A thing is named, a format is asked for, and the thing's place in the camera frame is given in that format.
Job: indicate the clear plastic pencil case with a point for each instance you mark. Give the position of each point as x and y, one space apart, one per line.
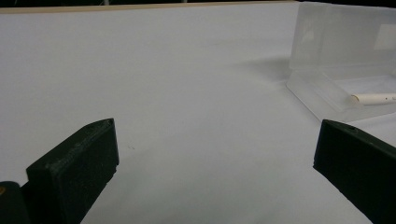
342 40

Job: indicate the white pen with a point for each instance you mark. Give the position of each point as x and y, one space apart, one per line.
373 99

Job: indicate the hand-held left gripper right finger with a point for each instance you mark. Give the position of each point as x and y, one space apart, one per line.
358 168

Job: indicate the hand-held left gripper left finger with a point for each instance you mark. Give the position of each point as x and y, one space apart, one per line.
68 174

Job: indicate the wooden table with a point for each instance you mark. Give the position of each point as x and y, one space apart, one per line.
93 8

